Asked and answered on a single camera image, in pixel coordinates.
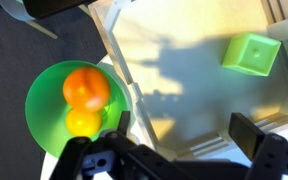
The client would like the green plastic bowl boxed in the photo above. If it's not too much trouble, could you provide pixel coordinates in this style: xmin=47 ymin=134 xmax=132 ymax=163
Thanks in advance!
xmin=24 ymin=59 xmax=129 ymax=160

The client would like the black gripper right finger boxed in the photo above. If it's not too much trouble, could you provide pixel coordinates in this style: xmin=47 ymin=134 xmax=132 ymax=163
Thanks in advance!
xmin=228 ymin=112 xmax=288 ymax=180

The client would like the lime green cube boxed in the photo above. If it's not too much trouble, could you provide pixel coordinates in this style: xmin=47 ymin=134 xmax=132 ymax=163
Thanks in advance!
xmin=221 ymin=32 xmax=282 ymax=78

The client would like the black seat panel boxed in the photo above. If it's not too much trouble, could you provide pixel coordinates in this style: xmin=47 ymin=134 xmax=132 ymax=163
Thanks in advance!
xmin=22 ymin=0 xmax=97 ymax=20

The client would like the yellow toy fruit ball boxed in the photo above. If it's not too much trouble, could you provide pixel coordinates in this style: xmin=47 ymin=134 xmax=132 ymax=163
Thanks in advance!
xmin=65 ymin=108 xmax=104 ymax=138

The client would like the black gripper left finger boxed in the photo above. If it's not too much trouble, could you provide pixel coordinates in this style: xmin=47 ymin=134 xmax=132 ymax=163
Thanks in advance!
xmin=99 ymin=110 xmax=142 ymax=158

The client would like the white chair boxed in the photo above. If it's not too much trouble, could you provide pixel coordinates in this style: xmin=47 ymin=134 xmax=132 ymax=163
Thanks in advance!
xmin=0 ymin=0 xmax=59 ymax=40

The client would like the light wooden tray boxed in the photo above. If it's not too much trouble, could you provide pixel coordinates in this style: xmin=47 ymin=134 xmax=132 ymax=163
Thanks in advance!
xmin=87 ymin=0 xmax=288 ymax=162

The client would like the orange toy fruit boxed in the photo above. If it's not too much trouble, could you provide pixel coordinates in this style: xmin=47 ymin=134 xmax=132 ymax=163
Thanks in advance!
xmin=62 ymin=66 xmax=112 ymax=113

